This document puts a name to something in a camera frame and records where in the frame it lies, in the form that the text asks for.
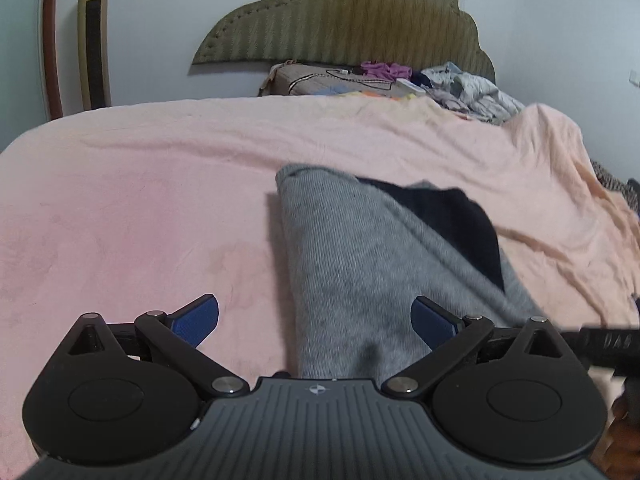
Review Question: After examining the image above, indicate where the purple cloth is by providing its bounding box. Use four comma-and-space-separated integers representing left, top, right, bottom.
360, 60, 413, 82

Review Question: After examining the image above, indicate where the pink blanket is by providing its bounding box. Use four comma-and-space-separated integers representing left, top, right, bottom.
0, 95, 640, 466

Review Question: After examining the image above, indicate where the gold standing air conditioner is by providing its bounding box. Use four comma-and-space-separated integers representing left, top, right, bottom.
76, 0, 112, 111

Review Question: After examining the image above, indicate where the leopard print cloth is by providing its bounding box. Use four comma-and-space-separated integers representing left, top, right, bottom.
589, 159, 632, 196

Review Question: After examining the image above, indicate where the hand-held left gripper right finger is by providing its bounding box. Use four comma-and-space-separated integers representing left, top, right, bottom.
381, 296, 568, 401

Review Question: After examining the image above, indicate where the brown wooden door frame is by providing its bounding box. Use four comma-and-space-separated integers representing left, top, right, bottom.
41, 0, 64, 120

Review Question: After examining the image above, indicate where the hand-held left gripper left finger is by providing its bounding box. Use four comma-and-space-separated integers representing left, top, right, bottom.
62, 294, 251, 401

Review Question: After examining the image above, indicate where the brown cardboard box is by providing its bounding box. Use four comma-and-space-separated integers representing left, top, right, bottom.
258, 61, 401, 97

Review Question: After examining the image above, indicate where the olive padded headboard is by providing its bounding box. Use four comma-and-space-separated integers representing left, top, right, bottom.
191, 0, 497, 83

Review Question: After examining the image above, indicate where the grey and navy knit sweater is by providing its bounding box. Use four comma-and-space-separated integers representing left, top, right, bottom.
276, 162, 547, 379

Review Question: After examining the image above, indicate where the pile of light clothes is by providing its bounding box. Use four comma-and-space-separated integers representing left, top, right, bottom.
412, 61, 526, 125

